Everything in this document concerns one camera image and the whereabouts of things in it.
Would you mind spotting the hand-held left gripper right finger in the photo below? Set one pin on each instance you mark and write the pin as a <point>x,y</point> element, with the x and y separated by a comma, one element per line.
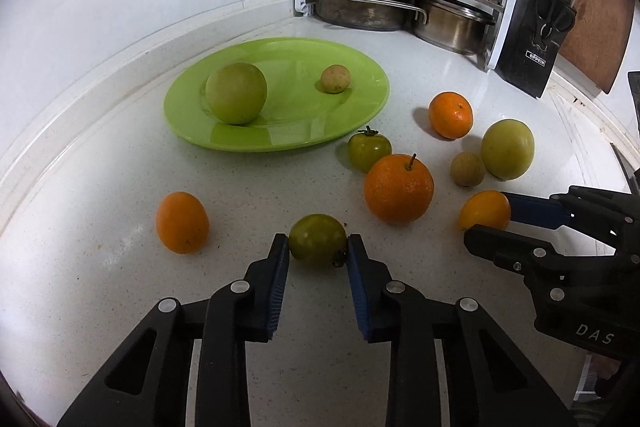
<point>357,287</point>

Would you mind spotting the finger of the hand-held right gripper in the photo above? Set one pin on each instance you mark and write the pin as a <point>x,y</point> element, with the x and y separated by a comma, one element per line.
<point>535,209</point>
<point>500,247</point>

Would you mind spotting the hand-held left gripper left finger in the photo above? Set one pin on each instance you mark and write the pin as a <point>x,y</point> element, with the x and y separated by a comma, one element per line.
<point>278,277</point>

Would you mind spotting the small yellow-orange citrus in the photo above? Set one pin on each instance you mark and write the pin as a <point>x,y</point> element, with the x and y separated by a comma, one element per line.
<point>484,211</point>

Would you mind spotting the green tomato with stem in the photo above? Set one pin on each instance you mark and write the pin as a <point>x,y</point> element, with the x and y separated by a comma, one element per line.
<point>317,238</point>
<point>369,151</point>

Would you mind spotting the yellow-green apple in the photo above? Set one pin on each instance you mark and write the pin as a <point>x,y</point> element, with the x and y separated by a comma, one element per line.
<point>507,149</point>

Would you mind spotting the small brown round fruit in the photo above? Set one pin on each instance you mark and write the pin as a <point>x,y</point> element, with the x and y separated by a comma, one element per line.
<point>335,79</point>
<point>467,169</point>

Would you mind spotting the large orange with stem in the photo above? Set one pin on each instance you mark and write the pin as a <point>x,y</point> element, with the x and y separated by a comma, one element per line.
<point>398,189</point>

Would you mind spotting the oval orange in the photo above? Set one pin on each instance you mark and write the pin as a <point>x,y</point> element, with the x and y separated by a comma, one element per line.
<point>182,223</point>

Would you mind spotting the tangerine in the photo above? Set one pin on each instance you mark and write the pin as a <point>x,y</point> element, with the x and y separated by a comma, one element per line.
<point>450,115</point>

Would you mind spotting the green plate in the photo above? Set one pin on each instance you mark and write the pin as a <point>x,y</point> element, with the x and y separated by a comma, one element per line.
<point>300,107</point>

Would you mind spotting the person's right hand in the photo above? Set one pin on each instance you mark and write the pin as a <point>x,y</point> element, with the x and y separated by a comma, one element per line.
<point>606,374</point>

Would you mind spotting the black knife block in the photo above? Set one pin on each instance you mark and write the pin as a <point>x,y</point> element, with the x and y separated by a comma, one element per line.
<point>525,57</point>

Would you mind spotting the large green apple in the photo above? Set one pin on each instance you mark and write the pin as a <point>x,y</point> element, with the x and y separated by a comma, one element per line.
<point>236,93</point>

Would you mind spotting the black scissors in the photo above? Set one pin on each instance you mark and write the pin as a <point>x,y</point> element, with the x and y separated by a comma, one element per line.
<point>552,19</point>

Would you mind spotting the steel pot with lid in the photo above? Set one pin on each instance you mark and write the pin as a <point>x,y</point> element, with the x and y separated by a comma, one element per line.
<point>450,24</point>

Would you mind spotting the wooden cutting board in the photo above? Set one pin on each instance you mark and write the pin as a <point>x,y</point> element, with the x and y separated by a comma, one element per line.
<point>605,12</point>

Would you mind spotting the steel pots under rack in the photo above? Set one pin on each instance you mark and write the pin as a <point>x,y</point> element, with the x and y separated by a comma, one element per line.
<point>360,7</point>

